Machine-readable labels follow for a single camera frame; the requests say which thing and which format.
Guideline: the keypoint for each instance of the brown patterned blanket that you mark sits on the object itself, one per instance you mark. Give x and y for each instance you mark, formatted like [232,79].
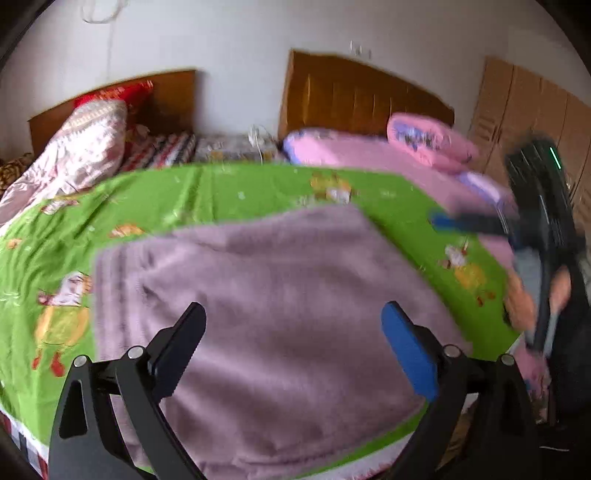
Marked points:
[11,173]

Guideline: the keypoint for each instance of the pink floral quilt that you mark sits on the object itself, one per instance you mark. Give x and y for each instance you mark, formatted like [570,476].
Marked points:
[83,147]

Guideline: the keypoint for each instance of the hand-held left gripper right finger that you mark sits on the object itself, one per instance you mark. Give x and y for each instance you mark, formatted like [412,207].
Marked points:
[408,350]

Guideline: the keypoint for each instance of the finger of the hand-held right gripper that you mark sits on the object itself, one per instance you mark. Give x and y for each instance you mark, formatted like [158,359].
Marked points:
[461,222]

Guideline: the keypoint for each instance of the red plaid bed sheet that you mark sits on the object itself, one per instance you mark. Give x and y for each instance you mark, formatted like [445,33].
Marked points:
[27,447]

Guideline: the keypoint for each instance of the pink blanket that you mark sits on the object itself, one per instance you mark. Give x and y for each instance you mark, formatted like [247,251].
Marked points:
[369,152]

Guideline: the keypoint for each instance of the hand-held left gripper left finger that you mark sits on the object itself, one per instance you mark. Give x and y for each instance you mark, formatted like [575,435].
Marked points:
[184,341]

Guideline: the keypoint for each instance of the person's right hand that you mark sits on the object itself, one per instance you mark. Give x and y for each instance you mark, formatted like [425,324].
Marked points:
[519,300]

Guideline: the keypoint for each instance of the pink printed pillow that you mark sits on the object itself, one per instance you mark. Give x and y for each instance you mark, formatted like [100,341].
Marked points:
[443,143]

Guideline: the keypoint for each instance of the green cartoon print bed sheet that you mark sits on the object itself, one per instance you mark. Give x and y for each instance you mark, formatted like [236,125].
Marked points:
[184,194]

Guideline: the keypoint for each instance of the red pillow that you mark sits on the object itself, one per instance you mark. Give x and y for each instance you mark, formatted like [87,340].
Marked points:
[115,94]

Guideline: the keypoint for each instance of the wooden headboard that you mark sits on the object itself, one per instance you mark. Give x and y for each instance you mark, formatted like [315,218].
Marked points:
[175,101]
[346,97]

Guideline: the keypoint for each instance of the striped red bed sheet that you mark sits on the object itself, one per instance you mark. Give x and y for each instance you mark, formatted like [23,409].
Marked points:
[166,147]

